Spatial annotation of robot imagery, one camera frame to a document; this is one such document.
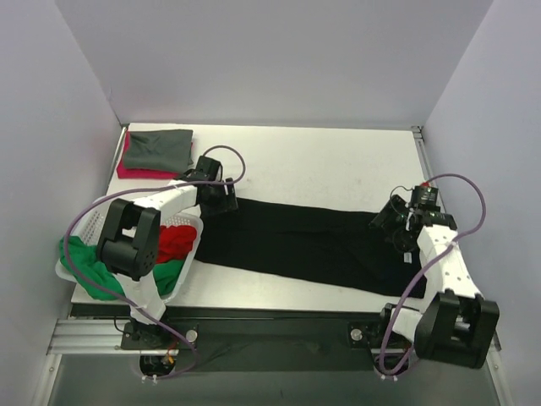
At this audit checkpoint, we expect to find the black t-shirt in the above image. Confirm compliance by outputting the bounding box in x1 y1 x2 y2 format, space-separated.
195 199 421 296

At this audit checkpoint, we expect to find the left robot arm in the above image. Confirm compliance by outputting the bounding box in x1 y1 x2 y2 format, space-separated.
96 156 238 348

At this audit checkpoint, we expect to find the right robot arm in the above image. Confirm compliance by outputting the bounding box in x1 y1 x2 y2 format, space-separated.
371 183 500 376

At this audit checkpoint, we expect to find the red t-shirt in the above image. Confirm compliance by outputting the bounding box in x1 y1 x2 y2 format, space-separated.
157 225 198 264

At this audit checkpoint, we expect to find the folded grey t-shirt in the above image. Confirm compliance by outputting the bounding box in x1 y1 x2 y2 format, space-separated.
123 129 194 173

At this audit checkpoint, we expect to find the folded magenta t-shirt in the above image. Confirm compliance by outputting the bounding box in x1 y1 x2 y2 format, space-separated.
116 131 181 180

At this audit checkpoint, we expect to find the white plastic laundry basket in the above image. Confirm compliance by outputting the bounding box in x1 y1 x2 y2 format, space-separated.
55 205 200 303

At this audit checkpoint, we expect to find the green t-shirt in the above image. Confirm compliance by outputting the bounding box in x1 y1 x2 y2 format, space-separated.
58 236 185 301

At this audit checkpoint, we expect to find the aluminium frame rail right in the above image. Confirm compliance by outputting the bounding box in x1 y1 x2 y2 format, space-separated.
409 123 471 297

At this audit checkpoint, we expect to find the aluminium frame rail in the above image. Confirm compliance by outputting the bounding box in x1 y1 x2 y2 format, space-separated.
409 123 471 297
47 310 383 355

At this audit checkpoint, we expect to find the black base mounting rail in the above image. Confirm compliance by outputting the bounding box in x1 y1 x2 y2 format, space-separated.
71 304 383 379

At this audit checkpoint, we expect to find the aluminium frame rail front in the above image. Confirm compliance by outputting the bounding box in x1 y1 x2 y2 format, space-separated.
47 310 383 355

